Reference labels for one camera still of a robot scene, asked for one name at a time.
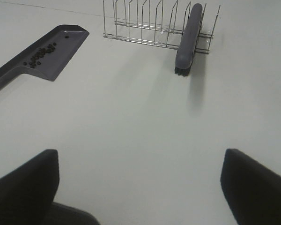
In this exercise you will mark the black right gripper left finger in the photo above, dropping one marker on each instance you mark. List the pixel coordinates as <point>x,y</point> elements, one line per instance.
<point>27,195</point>

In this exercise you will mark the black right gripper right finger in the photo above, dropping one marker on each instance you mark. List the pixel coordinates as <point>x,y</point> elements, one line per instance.
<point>252,191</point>

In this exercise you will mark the pile of coffee beans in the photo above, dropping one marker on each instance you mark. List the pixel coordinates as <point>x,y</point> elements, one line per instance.
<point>36,59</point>

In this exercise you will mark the purple plastic dustpan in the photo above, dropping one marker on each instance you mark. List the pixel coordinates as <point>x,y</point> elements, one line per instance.
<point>46,57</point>

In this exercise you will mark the chrome wire dish rack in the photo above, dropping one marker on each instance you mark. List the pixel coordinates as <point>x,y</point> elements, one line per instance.
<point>159,23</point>

